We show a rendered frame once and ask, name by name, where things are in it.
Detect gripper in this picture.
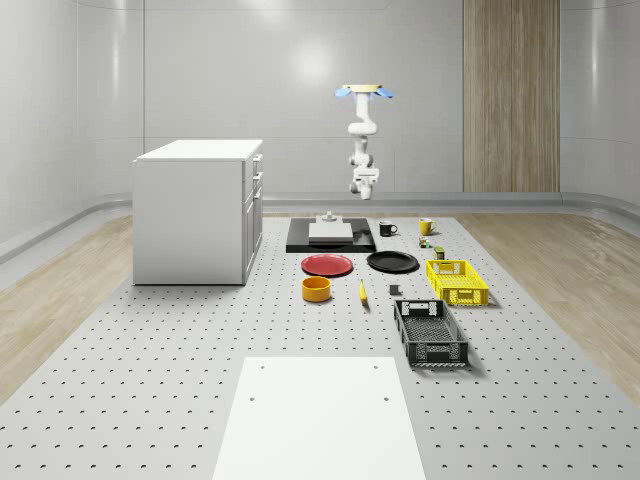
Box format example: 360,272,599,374
352,167,380,202

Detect yellow bowl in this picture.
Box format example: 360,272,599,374
301,276,333,304

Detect black stove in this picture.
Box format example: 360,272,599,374
285,211,378,254

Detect black plate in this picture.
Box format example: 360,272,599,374
366,250,420,274

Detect red plate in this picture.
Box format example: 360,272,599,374
300,253,355,277

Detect yellow basket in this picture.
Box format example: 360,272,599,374
425,259,490,307

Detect dark grey basket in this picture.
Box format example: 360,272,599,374
392,298,471,370

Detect white cabinet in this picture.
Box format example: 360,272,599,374
132,139,265,287

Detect white board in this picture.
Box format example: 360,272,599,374
211,356,427,480

